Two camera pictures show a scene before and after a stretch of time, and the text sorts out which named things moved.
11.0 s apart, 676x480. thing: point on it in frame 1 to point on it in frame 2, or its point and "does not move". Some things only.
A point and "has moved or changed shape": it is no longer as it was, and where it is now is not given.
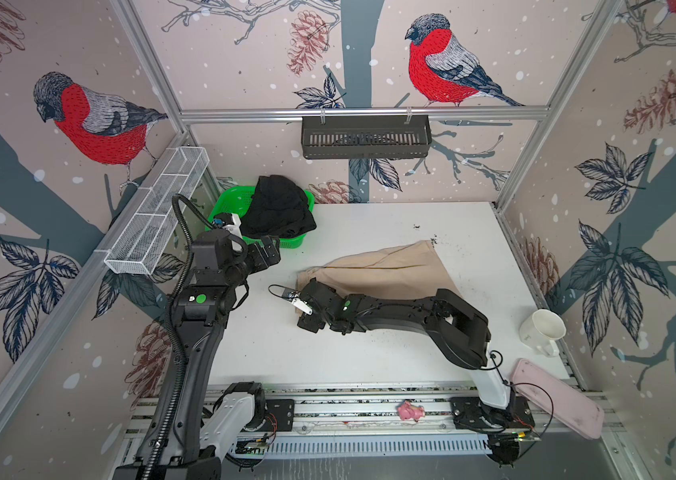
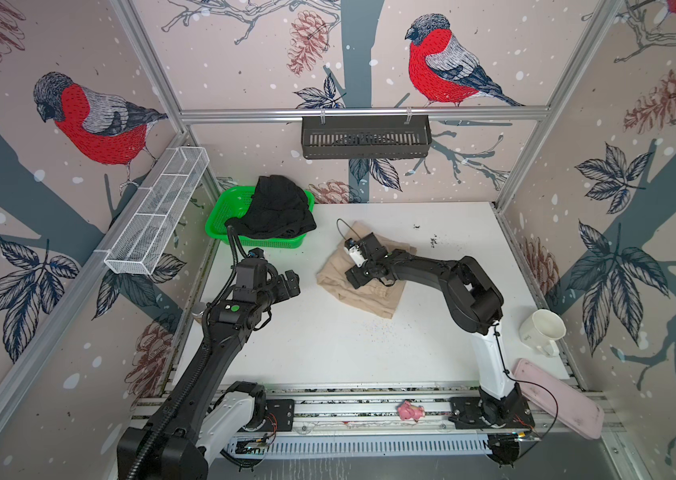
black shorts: x=279 y=208 does not move
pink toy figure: x=408 y=411 does not move
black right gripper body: x=317 y=317 to x=367 y=270
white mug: x=540 y=329 does not move
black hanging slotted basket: x=367 y=136 does not move
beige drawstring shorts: x=387 y=269 has moved or changed shape
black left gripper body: x=256 y=260 to x=281 y=290
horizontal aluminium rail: x=362 y=112 does not move
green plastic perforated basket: x=236 y=199 does not move
